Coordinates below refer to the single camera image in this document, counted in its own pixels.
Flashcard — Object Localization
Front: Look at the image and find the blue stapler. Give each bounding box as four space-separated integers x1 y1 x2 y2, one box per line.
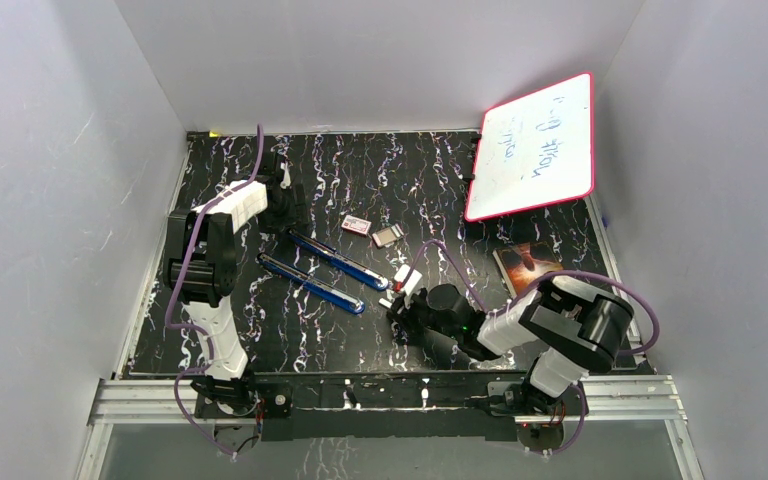
256 253 366 315
287 229 390 292

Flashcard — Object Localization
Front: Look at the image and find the dark brown book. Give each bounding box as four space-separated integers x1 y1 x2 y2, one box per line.
493 242 563 298

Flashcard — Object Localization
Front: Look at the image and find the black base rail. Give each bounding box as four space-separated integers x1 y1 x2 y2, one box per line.
188 370 590 449

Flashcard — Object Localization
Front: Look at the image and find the red white staple box sleeve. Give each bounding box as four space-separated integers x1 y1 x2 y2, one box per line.
341 215 372 236

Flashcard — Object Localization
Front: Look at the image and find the pink framed whiteboard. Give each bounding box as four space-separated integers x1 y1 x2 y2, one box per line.
464 72 595 222

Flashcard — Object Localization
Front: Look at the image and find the staple box tray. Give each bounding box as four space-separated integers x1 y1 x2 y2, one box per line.
371 225 404 248

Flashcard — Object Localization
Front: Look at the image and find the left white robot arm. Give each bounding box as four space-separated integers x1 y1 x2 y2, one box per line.
162 154 308 416

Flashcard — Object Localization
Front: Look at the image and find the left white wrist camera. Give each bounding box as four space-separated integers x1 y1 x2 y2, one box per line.
280 162 292 190

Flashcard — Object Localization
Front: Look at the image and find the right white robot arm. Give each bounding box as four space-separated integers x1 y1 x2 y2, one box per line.
387 270 635 414

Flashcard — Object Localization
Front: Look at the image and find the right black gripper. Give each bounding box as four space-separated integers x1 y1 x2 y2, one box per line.
387 287 460 340

